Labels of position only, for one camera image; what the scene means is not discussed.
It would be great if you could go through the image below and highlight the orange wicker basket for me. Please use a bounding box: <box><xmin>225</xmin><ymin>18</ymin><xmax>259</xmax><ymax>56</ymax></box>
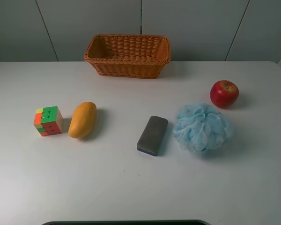
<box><xmin>84</xmin><ymin>34</ymin><xmax>170</xmax><ymax>79</ymax></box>

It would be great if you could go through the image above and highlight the light blue bath pouf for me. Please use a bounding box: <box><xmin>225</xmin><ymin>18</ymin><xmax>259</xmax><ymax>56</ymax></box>
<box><xmin>173</xmin><ymin>103</ymin><xmax>233</xmax><ymax>155</ymax></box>

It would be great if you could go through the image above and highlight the colourful puzzle cube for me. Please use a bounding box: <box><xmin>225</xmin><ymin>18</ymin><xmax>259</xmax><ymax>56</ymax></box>
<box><xmin>33</xmin><ymin>106</ymin><xmax>63</xmax><ymax>136</ymax></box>

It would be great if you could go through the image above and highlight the red apple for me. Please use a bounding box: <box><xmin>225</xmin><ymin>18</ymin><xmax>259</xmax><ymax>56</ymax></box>
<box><xmin>210</xmin><ymin>80</ymin><xmax>239</xmax><ymax>108</ymax></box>

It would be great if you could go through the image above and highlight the yellow orange mango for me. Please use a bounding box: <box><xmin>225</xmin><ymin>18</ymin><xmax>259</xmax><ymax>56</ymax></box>
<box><xmin>68</xmin><ymin>102</ymin><xmax>97</xmax><ymax>139</ymax></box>

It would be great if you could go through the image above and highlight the grey blue eraser block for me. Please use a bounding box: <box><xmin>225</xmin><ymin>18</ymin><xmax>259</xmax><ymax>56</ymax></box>
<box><xmin>136</xmin><ymin>116</ymin><xmax>168</xmax><ymax>156</ymax></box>

